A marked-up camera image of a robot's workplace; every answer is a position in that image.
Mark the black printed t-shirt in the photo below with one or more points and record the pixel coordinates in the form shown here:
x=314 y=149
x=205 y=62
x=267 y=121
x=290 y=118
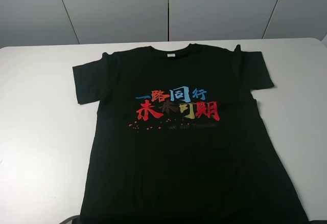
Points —
x=179 y=139

